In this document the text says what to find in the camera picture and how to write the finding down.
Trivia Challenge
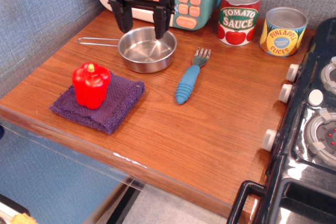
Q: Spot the small steel pot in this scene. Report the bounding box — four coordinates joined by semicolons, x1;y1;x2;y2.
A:
77;26;177;73

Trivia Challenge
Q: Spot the purple folded cloth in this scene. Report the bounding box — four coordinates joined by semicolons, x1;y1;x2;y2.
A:
50;74;145;135

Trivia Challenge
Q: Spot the red toy bell pepper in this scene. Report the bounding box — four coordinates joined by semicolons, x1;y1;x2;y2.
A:
72;62;111;110

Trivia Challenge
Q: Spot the tomato sauce can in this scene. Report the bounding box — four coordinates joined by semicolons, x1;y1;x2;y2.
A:
217;0;261;46

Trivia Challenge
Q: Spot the pineapple slices can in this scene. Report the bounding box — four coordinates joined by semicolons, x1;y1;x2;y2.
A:
259;7;308;57

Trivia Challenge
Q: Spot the black toy stove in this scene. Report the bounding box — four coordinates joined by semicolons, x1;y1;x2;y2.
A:
227;18;335;223

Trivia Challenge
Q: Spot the blue handled toy fork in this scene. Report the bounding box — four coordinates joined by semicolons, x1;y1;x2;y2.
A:
175;48;211;104

